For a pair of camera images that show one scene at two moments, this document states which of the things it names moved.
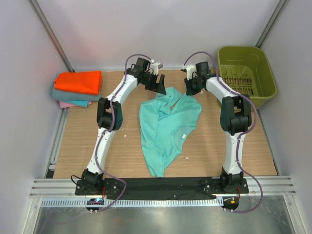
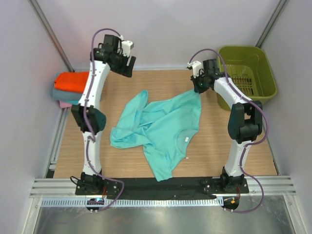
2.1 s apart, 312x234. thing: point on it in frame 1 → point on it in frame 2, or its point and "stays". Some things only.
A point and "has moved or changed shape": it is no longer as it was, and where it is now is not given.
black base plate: [164, 188] stays
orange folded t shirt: [85, 82] stays
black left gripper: [153, 82] → [127, 67]
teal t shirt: [165, 118] has moved or changed shape
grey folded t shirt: [63, 95] stays
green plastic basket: [245, 70] stays
